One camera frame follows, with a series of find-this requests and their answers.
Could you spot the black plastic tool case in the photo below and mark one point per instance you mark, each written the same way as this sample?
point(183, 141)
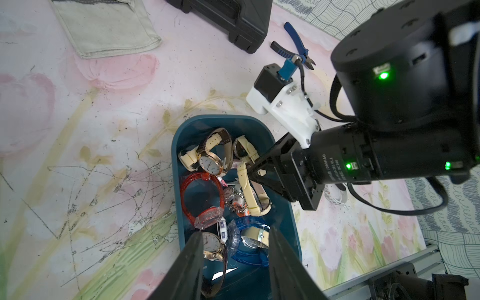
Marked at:
point(245, 21)

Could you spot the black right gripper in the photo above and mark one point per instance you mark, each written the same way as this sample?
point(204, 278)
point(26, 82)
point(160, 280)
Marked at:
point(338, 155)

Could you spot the grey work glove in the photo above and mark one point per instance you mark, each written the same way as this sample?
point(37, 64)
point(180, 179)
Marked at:
point(101, 29)

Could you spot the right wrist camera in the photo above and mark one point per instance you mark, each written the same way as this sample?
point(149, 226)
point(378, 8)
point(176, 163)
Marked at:
point(285, 102)

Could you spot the red transparent watch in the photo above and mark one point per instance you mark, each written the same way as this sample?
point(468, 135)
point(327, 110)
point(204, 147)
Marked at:
point(202, 200)

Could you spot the orange white kids watch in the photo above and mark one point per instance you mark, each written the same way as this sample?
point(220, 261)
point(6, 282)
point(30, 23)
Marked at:
point(235, 201)

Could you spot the blue handled pliers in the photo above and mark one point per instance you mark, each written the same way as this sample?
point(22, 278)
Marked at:
point(301, 50)

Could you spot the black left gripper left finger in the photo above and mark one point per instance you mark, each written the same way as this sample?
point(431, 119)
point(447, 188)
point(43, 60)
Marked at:
point(184, 279)

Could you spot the blue strap watch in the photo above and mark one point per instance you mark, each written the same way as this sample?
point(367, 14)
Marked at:
point(248, 241)

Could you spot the white grey strap watch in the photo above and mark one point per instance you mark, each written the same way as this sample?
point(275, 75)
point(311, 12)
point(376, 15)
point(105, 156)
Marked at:
point(336, 193)

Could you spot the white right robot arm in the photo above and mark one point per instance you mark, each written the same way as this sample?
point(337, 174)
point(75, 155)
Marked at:
point(405, 95)

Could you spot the dark brown leather watch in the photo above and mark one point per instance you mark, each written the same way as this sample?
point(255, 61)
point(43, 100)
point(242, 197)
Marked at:
point(214, 249)

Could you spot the cream leather strap watch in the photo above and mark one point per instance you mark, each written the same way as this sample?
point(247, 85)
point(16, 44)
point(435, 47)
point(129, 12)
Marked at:
point(189, 159)

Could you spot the aluminium mounting rail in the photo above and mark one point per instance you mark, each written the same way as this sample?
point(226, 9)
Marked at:
point(423, 264)

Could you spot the beige strap gold watch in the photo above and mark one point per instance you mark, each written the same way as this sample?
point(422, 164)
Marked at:
point(257, 201)

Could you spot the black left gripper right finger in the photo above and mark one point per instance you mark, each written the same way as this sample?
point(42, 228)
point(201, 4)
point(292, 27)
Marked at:
point(289, 279)

